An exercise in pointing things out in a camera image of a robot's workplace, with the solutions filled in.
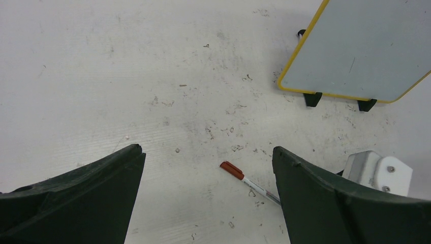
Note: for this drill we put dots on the red capped whiteboard marker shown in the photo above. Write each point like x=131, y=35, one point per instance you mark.
x=237, y=173

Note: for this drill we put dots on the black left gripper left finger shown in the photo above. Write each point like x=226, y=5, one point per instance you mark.
x=90, y=204

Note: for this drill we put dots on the black whiteboard stand foot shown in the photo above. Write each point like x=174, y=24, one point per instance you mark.
x=366, y=106
x=312, y=100

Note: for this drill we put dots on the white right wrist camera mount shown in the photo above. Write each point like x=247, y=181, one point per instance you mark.
x=387, y=174

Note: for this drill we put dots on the black whiteboard stand foot right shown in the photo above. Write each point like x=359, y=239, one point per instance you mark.
x=366, y=106

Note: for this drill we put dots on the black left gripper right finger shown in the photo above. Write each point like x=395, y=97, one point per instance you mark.
x=322, y=207

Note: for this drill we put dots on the black whiteboard stand foot left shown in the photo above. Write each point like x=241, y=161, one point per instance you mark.
x=312, y=100

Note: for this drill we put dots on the yellow framed whiteboard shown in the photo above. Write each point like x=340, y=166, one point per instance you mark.
x=362, y=50

